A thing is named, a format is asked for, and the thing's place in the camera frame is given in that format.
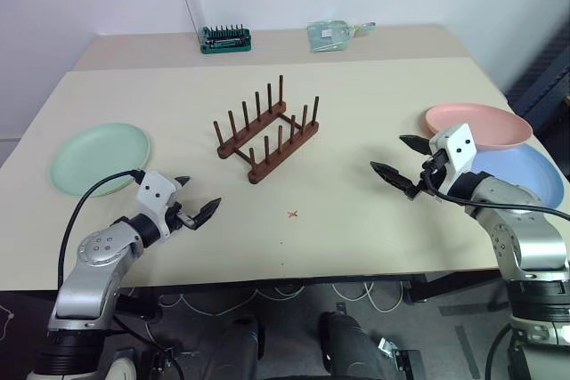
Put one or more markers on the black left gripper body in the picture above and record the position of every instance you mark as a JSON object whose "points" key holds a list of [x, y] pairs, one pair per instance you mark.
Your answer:
{"points": [[177, 216]]}

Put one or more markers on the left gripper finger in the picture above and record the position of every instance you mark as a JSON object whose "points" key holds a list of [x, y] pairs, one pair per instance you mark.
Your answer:
{"points": [[183, 181], [206, 213]]}

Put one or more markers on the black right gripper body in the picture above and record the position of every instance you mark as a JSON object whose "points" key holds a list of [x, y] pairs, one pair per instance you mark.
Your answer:
{"points": [[434, 168]]}

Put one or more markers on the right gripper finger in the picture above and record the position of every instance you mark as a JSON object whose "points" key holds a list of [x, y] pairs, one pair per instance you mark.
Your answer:
{"points": [[392, 175], [416, 143]]}

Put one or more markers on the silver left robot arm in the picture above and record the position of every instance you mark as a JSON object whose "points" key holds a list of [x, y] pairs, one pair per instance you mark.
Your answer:
{"points": [[89, 273]]}

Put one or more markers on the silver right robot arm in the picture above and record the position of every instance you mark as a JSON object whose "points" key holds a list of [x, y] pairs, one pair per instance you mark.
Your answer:
{"points": [[530, 237]]}

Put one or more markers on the wooden dish rack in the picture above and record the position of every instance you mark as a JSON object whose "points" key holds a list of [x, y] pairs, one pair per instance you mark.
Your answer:
{"points": [[256, 175]]}

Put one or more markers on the pink plate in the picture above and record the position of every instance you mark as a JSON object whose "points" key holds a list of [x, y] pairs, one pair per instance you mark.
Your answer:
{"points": [[494, 124]]}

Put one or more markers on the red cross mark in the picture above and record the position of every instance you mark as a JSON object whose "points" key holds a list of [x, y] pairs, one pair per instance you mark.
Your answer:
{"points": [[292, 214]]}

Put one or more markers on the green plate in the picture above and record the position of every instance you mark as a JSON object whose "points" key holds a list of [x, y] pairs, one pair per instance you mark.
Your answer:
{"points": [[98, 153]]}

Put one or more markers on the blue plate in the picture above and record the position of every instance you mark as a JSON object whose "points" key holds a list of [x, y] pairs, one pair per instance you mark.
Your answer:
{"points": [[530, 171]]}

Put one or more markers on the dark rounded shape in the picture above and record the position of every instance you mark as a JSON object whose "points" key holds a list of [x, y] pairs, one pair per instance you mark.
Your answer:
{"points": [[352, 349], [236, 349]]}

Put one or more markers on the clear plastic bag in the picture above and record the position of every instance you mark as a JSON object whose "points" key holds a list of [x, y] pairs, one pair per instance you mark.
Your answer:
{"points": [[327, 35]]}

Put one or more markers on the green screwdriver bit set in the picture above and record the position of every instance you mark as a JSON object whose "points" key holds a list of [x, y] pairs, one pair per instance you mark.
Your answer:
{"points": [[227, 44]]}

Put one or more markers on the white wheel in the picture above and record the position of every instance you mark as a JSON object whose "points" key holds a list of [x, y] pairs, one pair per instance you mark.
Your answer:
{"points": [[122, 369]]}

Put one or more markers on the clear plastic case lid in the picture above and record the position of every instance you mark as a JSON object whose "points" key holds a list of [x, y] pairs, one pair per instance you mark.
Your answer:
{"points": [[195, 6]]}

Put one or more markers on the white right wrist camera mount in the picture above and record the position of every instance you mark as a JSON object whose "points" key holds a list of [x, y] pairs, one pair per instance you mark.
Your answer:
{"points": [[458, 148]]}

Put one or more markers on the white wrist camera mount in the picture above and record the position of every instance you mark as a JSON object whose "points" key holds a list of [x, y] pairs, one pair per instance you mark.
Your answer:
{"points": [[458, 148], [153, 193]]}

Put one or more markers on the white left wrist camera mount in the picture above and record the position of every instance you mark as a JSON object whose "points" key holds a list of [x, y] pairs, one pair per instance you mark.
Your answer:
{"points": [[153, 193]]}

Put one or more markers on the black table frame bar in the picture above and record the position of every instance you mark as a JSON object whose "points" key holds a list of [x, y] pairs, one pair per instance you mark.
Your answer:
{"points": [[445, 288]]}

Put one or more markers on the black metal bracket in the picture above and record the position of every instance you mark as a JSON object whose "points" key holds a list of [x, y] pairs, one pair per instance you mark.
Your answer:
{"points": [[401, 360]]}

